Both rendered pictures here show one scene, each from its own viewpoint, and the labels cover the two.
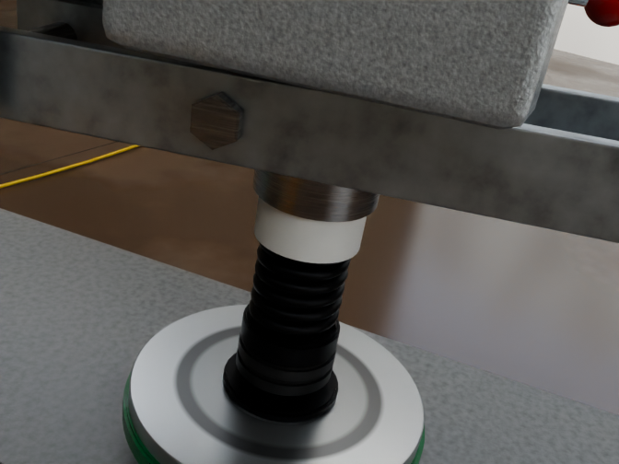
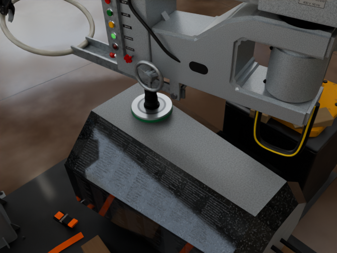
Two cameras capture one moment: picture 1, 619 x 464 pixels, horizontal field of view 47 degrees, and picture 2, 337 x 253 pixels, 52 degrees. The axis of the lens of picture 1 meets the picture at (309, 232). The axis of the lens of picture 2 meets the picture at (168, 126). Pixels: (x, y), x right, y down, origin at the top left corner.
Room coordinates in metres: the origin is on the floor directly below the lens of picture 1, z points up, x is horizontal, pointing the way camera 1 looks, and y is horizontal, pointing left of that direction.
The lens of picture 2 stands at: (1.60, 0.73, 2.06)
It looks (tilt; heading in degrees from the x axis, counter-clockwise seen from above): 43 degrees down; 208
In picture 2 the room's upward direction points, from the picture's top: 3 degrees counter-clockwise
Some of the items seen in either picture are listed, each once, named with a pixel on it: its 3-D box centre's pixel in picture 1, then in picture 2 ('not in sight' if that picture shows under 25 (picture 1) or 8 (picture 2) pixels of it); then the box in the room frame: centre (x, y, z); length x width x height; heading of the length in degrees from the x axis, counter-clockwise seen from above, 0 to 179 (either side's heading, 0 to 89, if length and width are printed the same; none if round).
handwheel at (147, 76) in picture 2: not in sight; (153, 72); (0.55, 0.11, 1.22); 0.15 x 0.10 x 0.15; 83
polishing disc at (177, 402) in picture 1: (279, 390); (151, 105); (0.42, 0.00, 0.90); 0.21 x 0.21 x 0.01
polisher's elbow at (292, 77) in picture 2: not in sight; (296, 65); (0.50, 0.65, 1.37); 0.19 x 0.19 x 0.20
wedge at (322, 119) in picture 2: not in sight; (310, 117); (0.06, 0.77, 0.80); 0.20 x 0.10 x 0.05; 121
